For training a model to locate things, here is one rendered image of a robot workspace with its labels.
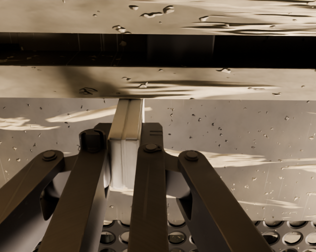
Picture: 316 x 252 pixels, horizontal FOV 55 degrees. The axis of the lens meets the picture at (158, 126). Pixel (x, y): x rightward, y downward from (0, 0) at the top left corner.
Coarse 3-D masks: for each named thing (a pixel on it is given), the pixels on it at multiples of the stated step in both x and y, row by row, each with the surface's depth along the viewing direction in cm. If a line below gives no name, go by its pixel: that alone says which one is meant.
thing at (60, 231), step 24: (96, 144) 14; (72, 168) 12; (96, 168) 12; (72, 192) 11; (96, 192) 11; (72, 216) 10; (96, 216) 11; (48, 240) 9; (72, 240) 9; (96, 240) 11
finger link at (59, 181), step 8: (104, 128) 17; (64, 160) 14; (72, 160) 14; (64, 168) 13; (104, 168) 14; (56, 176) 13; (64, 176) 13; (104, 176) 14; (48, 184) 13; (56, 184) 13; (64, 184) 13; (104, 184) 14; (48, 192) 13; (56, 192) 13
